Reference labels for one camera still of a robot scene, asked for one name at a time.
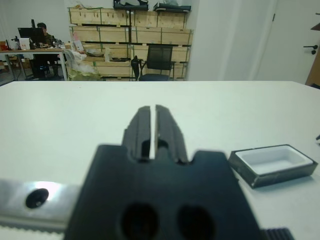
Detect black box with white insert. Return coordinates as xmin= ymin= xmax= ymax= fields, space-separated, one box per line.
xmin=228 ymin=143 xmax=319 ymax=188

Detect white door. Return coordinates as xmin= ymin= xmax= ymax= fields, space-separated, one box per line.
xmin=257 ymin=0 xmax=320 ymax=82

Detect pink carton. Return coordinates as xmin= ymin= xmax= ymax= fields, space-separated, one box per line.
xmin=72 ymin=32 xmax=85 ymax=53

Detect stacked wooden crates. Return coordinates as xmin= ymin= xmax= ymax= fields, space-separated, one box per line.
xmin=67 ymin=6 xmax=195 ymax=82

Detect black case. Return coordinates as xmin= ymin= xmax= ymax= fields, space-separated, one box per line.
xmin=112 ymin=0 xmax=150 ymax=11
xmin=153 ymin=0 xmax=193 ymax=13

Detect yellow-green plastic bag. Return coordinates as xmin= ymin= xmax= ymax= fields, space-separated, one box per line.
xmin=65 ymin=48 xmax=103 ymax=81

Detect white carton with red print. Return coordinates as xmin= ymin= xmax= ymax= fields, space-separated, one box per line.
xmin=19 ymin=37 xmax=31 ymax=50

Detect seated person at desk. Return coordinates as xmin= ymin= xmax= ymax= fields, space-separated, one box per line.
xmin=36 ymin=22 xmax=55 ymax=45

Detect black door handle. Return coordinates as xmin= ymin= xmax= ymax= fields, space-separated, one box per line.
xmin=303 ymin=44 xmax=320 ymax=55

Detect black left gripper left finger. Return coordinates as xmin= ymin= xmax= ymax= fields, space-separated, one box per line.
xmin=121 ymin=105 xmax=152 ymax=163

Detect wooden top office desk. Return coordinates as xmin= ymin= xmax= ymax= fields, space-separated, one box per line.
xmin=0 ymin=46 xmax=69 ymax=81

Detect black mesh office chair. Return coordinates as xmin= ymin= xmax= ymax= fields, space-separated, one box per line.
xmin=138 ymin=44 xmax=178 ymax=82

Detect black computer monitor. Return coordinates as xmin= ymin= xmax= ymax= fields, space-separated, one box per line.
xmin=17 ymin=27 xmax=45 ymax=45

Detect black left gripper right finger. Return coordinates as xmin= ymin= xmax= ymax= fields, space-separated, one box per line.
xmin=154 ymin=104 xmax=189 ymax=166

